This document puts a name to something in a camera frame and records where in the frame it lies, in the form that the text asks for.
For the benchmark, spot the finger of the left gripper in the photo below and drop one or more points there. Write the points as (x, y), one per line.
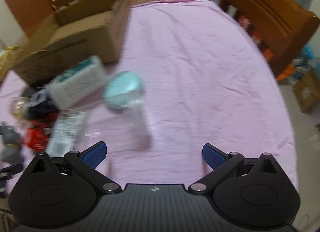
(9, 171)

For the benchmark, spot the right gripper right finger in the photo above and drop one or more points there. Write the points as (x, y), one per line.
(223, 165)

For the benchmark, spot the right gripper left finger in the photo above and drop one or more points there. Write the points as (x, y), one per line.
(84, 165)

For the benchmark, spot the grey elephant figurine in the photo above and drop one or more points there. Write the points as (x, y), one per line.
(12, 145)

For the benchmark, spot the staples box with label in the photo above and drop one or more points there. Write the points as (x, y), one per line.
(65, 132)

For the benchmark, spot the red toy train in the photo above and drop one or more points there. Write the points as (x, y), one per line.
(37, 135)

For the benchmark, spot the clear plastic jar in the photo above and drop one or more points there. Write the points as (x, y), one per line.
(131, 106)

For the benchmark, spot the capsule bottle with red band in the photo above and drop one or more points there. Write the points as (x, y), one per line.
(19, 108)

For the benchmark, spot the mint green oval case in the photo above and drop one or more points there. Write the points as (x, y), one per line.
(122, 89)

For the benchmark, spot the medical cotton swab container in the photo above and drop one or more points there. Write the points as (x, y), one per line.
(77, 83)

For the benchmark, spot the black toy train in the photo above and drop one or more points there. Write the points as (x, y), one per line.
(39, 106)

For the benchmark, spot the pink table cloth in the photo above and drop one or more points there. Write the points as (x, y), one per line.
(205, 82)

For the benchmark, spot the cardboard box on floor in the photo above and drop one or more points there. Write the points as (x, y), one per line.
(306, 90)

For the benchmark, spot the wooden chair at right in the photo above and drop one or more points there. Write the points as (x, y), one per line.
(284, 25)

